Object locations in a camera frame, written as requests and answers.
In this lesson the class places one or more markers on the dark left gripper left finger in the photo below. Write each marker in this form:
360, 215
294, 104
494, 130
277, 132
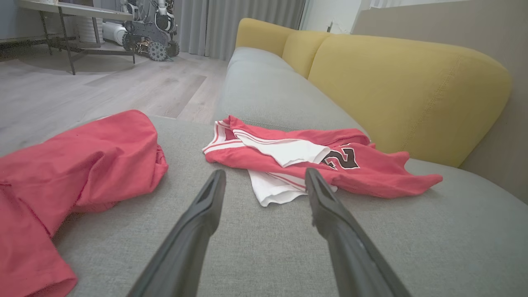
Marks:
185, 255

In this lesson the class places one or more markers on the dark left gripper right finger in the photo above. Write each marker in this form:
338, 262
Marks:
350, 264

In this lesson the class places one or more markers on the red shorts with white stripe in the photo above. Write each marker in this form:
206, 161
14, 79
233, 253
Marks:
371, 177

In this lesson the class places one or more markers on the red basketball shorts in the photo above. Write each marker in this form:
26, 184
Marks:
82, 165

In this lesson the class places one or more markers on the wheeled robot base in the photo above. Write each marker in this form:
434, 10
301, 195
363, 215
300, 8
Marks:
148, 33

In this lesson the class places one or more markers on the grey fabric sofa seat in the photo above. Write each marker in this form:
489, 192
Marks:
268, 247

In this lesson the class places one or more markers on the large yellow sofa back cushion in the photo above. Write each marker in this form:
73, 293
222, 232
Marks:
412, 95

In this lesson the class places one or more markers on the grey pleated curtain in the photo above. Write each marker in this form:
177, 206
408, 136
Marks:
247, 24

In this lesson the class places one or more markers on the white ribbed basket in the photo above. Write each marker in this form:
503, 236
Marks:
87, 31

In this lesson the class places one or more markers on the black legged grey table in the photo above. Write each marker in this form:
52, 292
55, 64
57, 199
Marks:
82, 9

